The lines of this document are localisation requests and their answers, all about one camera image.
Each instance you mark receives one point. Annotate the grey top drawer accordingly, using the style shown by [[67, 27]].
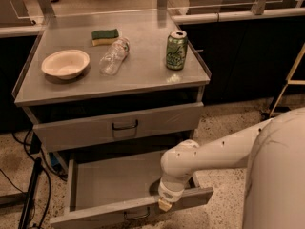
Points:
[[83, 132]]

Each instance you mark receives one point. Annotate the white counter rail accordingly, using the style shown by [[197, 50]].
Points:
[[236, 16]]

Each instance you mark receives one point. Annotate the grey metal drawer cabinet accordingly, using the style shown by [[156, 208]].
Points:
[[102, 78]]

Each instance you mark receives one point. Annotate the yellow cart frame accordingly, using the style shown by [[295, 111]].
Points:
[[288, 81]]

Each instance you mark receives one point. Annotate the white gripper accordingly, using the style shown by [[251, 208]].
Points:
[[167, 196]]

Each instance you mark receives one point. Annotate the white paper bowl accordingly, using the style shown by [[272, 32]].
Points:
[[66, 65]]

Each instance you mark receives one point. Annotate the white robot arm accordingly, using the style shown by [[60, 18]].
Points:
[[272, 151]]

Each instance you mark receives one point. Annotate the black stand leg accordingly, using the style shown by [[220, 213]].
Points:
[[25, 216]]

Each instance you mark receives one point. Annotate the grey drawer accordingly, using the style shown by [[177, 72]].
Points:
[[104, 190], [83, 132]]

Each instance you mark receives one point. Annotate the green soda can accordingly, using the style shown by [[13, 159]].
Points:
[[176, 51]]

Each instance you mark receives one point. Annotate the green yellow sponge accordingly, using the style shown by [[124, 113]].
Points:
[[104, 37]]

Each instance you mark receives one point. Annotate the clear plastic bottle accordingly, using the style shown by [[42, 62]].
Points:
[[111, 61]]

